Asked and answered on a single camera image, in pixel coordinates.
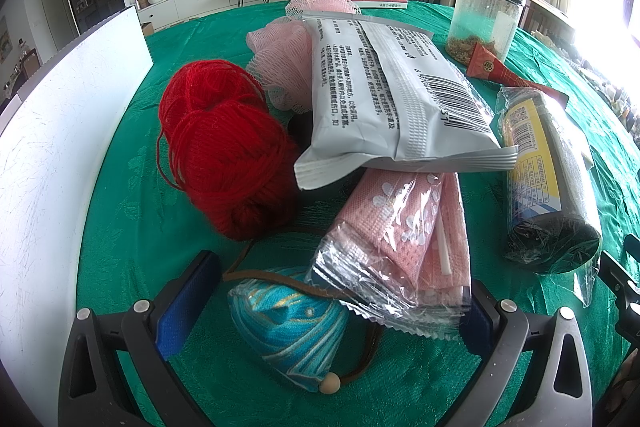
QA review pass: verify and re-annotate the yellow-labelled black bag roll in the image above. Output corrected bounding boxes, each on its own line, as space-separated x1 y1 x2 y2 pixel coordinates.
497 87 602 308

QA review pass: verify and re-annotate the pink towel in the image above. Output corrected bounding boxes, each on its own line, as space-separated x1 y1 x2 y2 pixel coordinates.
305 169 472 340

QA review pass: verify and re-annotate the teal embroidered pouch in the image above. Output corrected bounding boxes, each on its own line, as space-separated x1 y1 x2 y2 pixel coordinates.
222 241 384 395

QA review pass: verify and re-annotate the red yarn ball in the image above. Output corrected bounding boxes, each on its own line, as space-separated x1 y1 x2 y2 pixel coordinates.
156 60 299 241

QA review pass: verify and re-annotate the red brocade pouch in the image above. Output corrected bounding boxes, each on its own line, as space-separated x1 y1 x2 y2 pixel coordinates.
466 42 570 108

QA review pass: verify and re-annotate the grey foil snack bag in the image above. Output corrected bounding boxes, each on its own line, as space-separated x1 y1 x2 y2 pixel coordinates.
294 12 518 190

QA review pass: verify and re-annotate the pink mesh bath pouf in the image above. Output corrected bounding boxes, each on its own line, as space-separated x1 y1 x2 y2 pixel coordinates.
246 0 361 114

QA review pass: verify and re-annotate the green satin tablecloth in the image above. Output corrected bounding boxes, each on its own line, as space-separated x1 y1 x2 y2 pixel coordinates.
77 2 639 426

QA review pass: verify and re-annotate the white cardboard box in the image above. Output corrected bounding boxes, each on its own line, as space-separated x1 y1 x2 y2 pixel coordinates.
1 8 153 426

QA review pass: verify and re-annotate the clear jar with black lid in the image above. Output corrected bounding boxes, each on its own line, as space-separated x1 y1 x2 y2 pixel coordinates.
445 0 524 65

